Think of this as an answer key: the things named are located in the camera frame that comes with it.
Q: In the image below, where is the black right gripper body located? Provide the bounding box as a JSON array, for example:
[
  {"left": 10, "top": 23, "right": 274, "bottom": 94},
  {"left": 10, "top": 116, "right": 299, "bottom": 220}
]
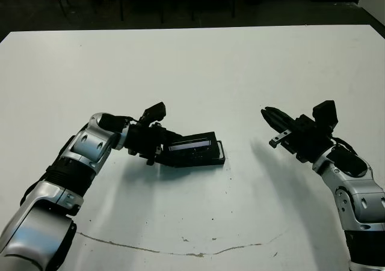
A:
[{"left": 268, "top": 114, "right": 335, "bottom": 164}]

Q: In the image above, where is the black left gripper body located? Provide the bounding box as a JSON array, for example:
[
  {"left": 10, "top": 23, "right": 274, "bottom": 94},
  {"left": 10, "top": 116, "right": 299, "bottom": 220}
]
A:
[{"left": 125, "top": 121, "right": 169, "bottom": 166}]

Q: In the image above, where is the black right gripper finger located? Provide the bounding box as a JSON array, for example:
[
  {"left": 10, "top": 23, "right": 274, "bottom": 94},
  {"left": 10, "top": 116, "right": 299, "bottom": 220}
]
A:
[
  {"left": 263, "top": 106, "right": 298, "bottom": 127},
  {"left": 260, "top": 109, "right": 291, "bottom": 133}
]

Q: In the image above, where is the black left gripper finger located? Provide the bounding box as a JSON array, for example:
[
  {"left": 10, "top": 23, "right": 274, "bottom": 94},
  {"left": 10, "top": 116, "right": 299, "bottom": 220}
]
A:
[{"left": 163, "top": 129, "right": 188, "bottom": 142}]

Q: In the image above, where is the black printed box lid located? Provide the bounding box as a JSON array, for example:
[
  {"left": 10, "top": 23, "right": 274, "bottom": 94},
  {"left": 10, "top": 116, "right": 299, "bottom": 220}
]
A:
[{"left": 156, "top": 131, "right": 220, "bottom": 169}]

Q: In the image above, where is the black box base white insert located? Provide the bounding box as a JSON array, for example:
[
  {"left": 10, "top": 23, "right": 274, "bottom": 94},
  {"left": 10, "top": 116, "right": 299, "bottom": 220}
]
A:
[{"left": 212, "top": 140, "right": 227, "bottom": 167}]

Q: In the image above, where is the left wrist camera housing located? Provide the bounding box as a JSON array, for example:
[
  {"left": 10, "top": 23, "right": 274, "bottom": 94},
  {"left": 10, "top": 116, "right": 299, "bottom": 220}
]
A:
[{"left": 142, "top": 102, "right": 167, "bottom": 124}]

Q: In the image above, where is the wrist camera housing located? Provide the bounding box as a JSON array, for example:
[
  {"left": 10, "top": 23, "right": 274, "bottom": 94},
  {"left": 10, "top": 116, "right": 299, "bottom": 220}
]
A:
[
  {"left": 142, "top": 102, "right": 167, "bottom": 124},
  {"left": 312, "top": 100, "right": 339, "bottom": 131}
]

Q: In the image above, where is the right wrist camera housing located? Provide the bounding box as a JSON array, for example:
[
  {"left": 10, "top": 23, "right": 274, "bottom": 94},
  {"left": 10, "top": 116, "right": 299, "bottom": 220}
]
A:
[{"left": 312, "top": 100, "right": 339, "bottom": 131}]

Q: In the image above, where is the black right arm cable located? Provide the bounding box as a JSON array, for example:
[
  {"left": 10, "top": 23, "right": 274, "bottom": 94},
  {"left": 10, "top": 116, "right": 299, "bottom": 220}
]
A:
[{"left": 330, "top": 136, "right": 359, "bottom": 156}]

